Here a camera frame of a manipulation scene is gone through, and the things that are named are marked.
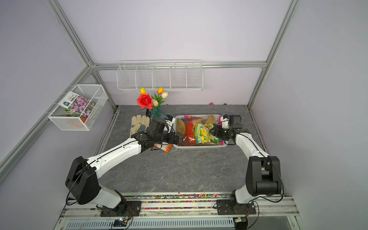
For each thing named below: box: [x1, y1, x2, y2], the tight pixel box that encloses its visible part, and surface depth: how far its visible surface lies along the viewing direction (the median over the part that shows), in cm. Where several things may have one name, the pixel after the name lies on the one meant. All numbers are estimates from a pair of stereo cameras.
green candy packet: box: [192, 122, 223, 145], surface depth 88 cm
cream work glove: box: [129, 114, 151, 137], surface depth 111 cm
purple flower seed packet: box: [58, 91, 96, 117], surface depth 75 cm
